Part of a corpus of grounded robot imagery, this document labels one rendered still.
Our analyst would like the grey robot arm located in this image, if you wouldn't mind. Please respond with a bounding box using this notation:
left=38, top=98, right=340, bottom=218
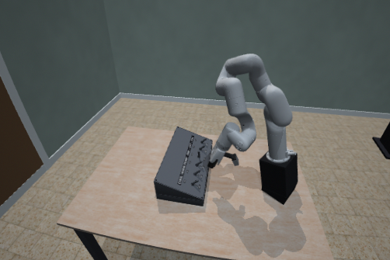
left=215, top=54, right=296, bottom=163

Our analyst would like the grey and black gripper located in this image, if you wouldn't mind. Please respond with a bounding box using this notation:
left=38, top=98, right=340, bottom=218
left=207, top=143, right=226, bottom=168

